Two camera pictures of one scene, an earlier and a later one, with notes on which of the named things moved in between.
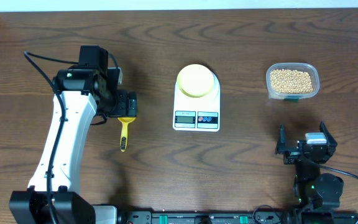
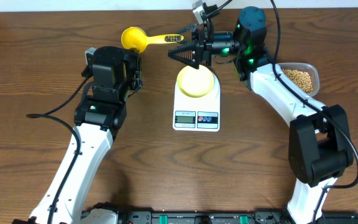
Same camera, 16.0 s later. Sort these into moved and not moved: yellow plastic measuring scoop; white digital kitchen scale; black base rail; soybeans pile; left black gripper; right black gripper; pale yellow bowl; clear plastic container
Moved: right black gripper; yellow plastic measuring scoop; left black gripper
Not moved: black base rail; soybeans pile; clear plastic container; pale yellow bowl; white digital kitchen scale
